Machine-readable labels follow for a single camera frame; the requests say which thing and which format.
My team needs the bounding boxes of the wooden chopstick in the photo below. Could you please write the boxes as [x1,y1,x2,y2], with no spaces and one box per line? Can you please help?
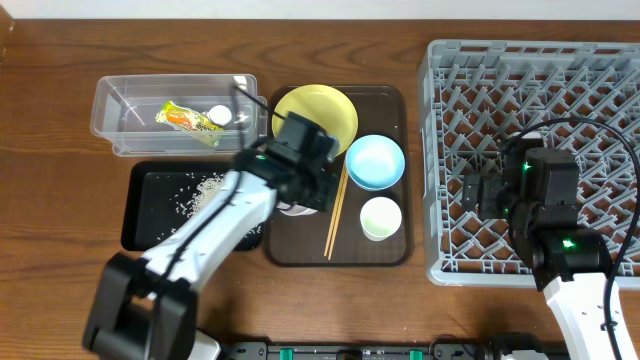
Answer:
[323,159,347,258]
[327,167,350,261]

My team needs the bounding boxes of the white pink bowl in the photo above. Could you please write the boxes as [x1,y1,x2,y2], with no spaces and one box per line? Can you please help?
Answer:
[276,202,316,217]

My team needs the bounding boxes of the light blue bowl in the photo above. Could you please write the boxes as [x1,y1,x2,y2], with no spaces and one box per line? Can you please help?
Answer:
[346,135,406,191]

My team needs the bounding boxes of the small white cup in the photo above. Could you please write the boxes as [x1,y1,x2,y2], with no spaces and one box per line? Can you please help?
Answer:
[359,197,402,242]

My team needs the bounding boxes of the rice pile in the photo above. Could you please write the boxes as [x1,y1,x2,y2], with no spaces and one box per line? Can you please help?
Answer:
[169,172,224,234]

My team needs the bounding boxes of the green orange snack wrapper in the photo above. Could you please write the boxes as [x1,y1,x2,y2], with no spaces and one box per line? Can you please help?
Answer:
[155,101,223,147]

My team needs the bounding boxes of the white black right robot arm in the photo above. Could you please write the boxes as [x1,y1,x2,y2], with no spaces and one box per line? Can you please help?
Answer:
[462,137,637,359]

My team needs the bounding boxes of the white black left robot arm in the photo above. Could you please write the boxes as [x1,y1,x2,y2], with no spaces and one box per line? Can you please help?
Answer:
[82,112,339,360]

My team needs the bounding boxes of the grey dishwasher rack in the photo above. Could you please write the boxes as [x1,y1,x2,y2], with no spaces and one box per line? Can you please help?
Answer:
[418,40,639,289]

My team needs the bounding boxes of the black waste tray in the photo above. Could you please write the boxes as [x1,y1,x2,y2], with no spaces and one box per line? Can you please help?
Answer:
[120,160,267,253]

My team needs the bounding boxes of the clear plastic waste bin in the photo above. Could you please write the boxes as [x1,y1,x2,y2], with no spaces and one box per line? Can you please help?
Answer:
[91,74,267,157]

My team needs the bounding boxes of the yellow plate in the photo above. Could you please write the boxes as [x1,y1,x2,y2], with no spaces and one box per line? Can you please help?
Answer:
[271,84,359,155]

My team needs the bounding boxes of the dark brown serving tray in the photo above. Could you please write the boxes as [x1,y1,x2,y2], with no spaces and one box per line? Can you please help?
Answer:
[262,85,413,267]

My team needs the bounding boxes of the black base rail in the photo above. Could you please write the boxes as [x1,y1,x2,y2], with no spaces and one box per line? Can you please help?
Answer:
[219,341,569,360]

